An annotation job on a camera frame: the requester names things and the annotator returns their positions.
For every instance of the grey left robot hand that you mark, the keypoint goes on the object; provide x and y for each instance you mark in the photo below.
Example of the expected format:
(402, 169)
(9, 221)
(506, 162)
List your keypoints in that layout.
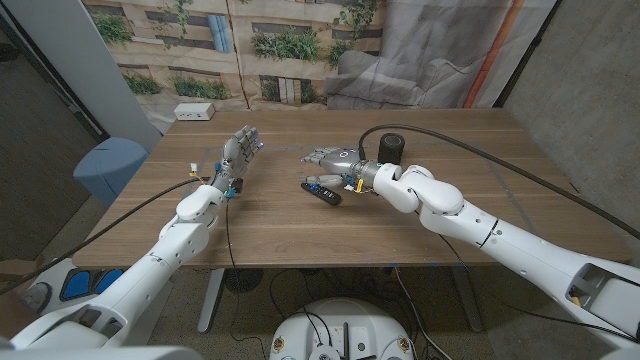
(239, 152)

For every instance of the black cylindrical speaker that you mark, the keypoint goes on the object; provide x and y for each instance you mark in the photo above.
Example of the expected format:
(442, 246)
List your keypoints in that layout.
(391, 147)

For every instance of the black backdrop stand pole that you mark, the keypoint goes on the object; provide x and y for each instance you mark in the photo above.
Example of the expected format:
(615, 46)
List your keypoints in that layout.
(528, 52)

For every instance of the grey tape outline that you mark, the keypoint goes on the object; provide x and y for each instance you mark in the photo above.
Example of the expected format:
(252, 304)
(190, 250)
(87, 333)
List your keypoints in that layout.
(290, 148)

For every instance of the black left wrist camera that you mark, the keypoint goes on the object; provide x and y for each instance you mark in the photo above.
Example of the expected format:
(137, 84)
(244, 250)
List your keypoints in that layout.
(238, 186)

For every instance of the white power strip box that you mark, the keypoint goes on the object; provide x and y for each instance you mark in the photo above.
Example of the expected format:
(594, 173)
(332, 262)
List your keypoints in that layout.
(194, 111)

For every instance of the white table leg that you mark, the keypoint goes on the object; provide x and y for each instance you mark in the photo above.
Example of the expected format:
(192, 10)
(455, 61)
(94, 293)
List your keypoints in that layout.
(210, 305)
(470, 305)

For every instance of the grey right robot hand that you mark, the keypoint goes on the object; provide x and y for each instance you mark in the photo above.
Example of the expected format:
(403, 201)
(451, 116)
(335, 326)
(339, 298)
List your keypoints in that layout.
(342, 160)

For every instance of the blue-grey stool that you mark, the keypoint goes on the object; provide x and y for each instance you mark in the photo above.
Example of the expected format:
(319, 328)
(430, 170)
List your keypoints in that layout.
(110, 165)

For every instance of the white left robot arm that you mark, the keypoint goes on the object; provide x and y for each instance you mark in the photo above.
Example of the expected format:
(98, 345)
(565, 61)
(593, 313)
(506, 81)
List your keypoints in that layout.
(175, 245)

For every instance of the printed fabric backdrop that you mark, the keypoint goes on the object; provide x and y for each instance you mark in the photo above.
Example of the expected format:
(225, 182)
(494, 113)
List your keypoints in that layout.
(300, 50)

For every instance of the brown cardboard box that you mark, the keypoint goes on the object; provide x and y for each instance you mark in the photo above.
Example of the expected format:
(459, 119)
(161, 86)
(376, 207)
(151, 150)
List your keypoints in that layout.
(12, 312)

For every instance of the black round floor foot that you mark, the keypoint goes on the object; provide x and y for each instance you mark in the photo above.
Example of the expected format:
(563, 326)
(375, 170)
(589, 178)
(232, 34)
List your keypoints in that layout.
(243, 281)

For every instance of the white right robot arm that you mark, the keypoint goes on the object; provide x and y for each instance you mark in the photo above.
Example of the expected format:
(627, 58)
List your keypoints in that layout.
(450, 200)

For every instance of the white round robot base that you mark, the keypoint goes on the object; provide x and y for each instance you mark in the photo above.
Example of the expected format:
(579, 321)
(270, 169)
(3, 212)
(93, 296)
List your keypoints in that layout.
(345, 320)

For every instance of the black TV remote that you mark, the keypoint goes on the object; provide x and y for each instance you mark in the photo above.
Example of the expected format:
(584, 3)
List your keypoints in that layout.
(327, 196)

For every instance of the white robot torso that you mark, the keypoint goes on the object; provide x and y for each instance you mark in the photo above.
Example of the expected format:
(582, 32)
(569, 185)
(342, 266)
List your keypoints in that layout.
(100, 354)

